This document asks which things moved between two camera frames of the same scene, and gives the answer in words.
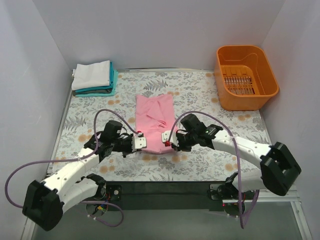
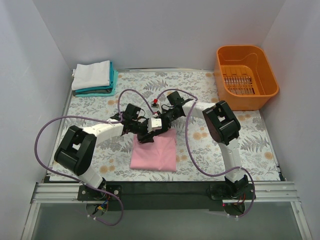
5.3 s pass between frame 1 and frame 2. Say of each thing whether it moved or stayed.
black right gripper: moved
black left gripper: moved
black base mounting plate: stayed
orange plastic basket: stayed
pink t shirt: moved
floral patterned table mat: stayed
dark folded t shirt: stayed
